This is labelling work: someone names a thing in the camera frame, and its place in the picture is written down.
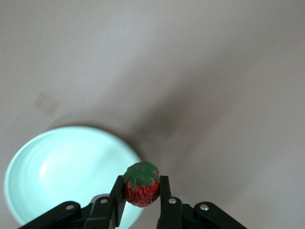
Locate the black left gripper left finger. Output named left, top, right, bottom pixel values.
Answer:
left=82, top=175, right=127, bottom=229

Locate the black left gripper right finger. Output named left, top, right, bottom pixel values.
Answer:
left=156, top=175, right=195, bottom=229

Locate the red strawberry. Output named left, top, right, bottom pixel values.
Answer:
left=124, top=161, right=161, bottom=208

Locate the pale green round plate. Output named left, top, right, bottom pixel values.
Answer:
left=4, top=125, right=143, bottom=229

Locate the brown table cover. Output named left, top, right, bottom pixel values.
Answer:
left=0, top=0, right=305, bottom=229

